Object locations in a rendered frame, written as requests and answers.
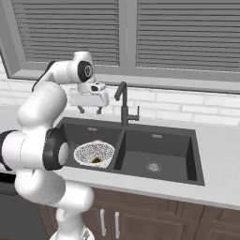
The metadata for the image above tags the dark grey double sink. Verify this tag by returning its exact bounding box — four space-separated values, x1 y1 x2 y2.
55 116 205 188

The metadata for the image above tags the black sink faucet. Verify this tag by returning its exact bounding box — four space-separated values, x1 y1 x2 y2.
113 81 141 128

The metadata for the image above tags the black dishwasher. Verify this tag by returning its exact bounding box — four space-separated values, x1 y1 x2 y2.
0 171 51 240

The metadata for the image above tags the brown cupboard door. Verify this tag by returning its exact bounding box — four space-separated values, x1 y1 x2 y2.
37 187 111 240
193 205 240 240
109 192 201 240

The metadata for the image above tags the grey window with blinds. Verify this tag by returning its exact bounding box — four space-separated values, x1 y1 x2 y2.
0 0 240 95

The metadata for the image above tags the silver cupboard handle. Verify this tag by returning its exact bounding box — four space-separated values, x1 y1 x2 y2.
113 211 121 240
99 208 107 237

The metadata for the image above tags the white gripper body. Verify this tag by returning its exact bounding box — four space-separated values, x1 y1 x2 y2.
67 86 111 108

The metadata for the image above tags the white perforated colander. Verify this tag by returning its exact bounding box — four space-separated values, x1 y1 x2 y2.
73 139 116 170

